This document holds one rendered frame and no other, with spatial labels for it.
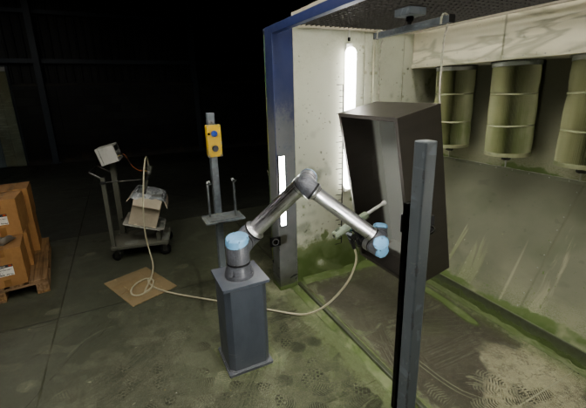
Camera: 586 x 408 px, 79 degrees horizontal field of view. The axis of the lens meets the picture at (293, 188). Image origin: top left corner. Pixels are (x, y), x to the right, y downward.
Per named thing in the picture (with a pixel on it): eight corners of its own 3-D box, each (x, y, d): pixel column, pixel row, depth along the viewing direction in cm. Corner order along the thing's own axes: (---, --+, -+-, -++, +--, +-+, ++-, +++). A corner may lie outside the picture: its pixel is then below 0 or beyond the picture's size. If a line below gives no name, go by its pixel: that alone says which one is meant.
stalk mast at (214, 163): (227, 289, 334) (212, 112, 291) (228, 292, 329) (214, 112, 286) (221, 291, 332) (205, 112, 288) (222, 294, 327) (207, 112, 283)
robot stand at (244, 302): (230, 378, 230) (222, 291, 213) (218, 350, 256) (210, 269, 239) (273, 363, 243) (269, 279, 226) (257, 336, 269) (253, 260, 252)
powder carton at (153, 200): (128, 210, 433) (134, 179, 426) (165, 216, 447) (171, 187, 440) (120, 225, 383) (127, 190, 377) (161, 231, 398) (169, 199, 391)
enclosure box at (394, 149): (391, 238, 309) (376, 101, 267) (449, 268, 258) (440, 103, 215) (360, 254, 297) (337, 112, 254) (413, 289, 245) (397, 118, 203)
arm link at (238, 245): (222, 265, 224) (221, 240, 219) (232, 253, 240) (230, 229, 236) (246, 267, 221) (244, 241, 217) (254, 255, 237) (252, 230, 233)
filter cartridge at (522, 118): (491, 172, 276) (503, 58, 254) (473, 163, 311) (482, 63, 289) (541, 171, 272) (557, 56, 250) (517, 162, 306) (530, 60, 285)
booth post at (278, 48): (273, 282, 345) (262, 28, 285) (289, 277, 353) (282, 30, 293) (281, 290, 330) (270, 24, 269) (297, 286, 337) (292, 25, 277)
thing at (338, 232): (343, 258, 254) (333, 233, 244) (339, 255, 258) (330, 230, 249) (393, 223, 268) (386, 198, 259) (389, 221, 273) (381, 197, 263)
